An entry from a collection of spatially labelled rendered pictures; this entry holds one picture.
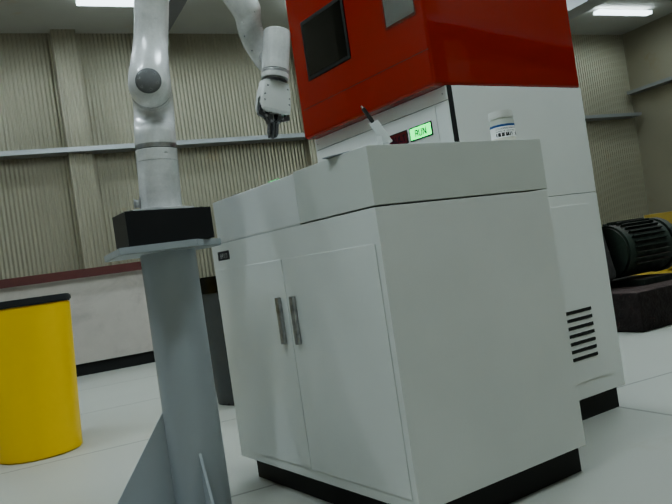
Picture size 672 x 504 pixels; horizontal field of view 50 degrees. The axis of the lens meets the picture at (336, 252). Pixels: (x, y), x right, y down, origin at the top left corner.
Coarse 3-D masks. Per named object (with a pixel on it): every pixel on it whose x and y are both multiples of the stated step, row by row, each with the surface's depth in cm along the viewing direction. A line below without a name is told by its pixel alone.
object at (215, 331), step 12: (204, 288) 391; (216, 288) 387; (204, 300) 393; (216, 300) 388; (204, 312) 395; (216, 312) 389; (216, 324) 391; (216, 336) 392; (216, 348) 393; (216, 360) 395; (216, 372) 398; (228, 372) 391; (216, 384) 400; (228, 384) 392; (228, 396) 394
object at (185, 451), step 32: (128, 256) 202; (160, 256) 203; (192, 256) 209; (160, 288) 203; (192, 288) 207; (160, 320) 204; (192, 320) 205; (160, 352) 204; (192, 352) 204; (160, 384) 206; (192, 384) 203; (160, 416) 207; (192, 416) 203; (160, 448) 207; (192, 448) 203; (128, 480) 203; (160, 480) 206; (192, 480) 202; (224, 480) 208
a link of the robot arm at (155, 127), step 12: (144, 108) 211; (156, 108) 211; (168, 108) 216; (144, 120) 212; (156, 120) 211; (168, 120) 213; (144, 132) 206; (156, 132) 206; (168, 132) 208; (144, 144) 205; (156, 144) 205; (168, 144) 207
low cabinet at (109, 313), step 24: (120, 264) 667; (0, 288) 624; (24, 288) 636; (48, 288) 645; (72, 288) 653; (96, 288) 662; (120, 288) 671; (144, 288) 680; (72, 312) 652; (96, 312) 660; (120, 312) 669; (144, 312) 678; (96, 336) 659; (120, 336) 668; (144, 336) 677; (96, 360) 657; (120, 360) 669; (144, 360) 678
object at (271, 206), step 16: (288, 176) 202; (256, 192) 218; (272, 192) 210; (288, 192) 203; (224, 208) 238; (240, 208) 228; (256, 208) 220; (272, 208) 211; (288, 208) 204; (224, 224) 239; (240, 224) 230; (256, 224) 221; (272, 224) 212; (288, 224) 205; (224, 240) 241
